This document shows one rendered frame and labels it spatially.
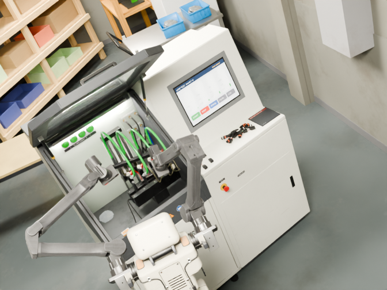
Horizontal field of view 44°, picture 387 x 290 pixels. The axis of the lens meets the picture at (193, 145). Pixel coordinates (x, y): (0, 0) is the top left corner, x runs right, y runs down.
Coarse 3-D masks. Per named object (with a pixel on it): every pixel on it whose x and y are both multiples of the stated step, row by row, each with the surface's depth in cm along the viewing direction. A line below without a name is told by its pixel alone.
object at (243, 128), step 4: (244, 124) 313; (248, 124) 313; (240, 128) 312; (244, 128) 312; (252, 128) 311; (232, 132) 308; (236, 132) 310; (240, 132) 310; (244, 132) 311; (224, 136) 310; (228, 136) 310; (232, 136) 308; (240, 136) 308; (228, 140) 305; (232, 140) 309
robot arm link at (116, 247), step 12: (36, 240) 212; (120, 240) 222; (36, 252) 209; (48, 252) 212; (60, 252) 214; (72, 252) 215; (84, 252) 217; (96, 252) 218; (108, 252) 220; (120, 252) 219
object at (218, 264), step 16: (208, 208) 304; (176, 224) 293; (192, 224) 301; (224, 240) 321; (208, 256) 318; (224, 256) 327; (208, 272) 324; (224, 272) 332; (144, 288) 296; (208, 288) 329
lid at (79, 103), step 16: (160, 48) 231; (112, 64) 213; (128, 64) 212; (144, 64) 244; (96, 80) 206; (112, 80) 216; (128, 80) 274; (64, 96) 202; (80, 96) 204; (96, 96) 252; (112, 96) 285; (48, 112) 204; (64, 112) 234; (80, 112) 277; (32, 128) 211; (48, 128) 256; (64, 128) 290; (32, 144) 269
